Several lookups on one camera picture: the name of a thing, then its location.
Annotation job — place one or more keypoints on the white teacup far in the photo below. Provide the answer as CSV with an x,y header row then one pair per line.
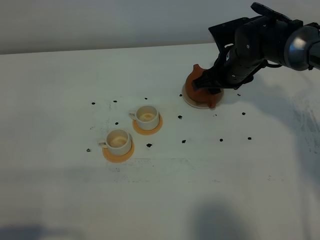
x,y
147,117

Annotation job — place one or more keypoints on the white teacup near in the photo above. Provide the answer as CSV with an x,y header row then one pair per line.
x,y
118,142

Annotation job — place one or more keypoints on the beige round teapot coaster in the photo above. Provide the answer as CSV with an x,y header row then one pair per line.
x,y
207,100

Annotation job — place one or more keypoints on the orange coaster near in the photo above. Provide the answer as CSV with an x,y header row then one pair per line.
x,y
118,158

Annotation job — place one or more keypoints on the white teacup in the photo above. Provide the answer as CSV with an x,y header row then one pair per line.
x,y
118,142
147,117

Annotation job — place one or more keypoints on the brown clay teapot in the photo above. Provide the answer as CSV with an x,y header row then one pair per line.
x,y
196,72

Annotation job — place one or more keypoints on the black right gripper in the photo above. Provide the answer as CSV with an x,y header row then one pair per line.
x,y
257,42

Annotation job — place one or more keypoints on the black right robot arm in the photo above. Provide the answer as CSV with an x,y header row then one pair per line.
x,y
302,47

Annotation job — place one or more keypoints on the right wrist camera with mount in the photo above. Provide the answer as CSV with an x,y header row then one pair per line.
x,y
224,33

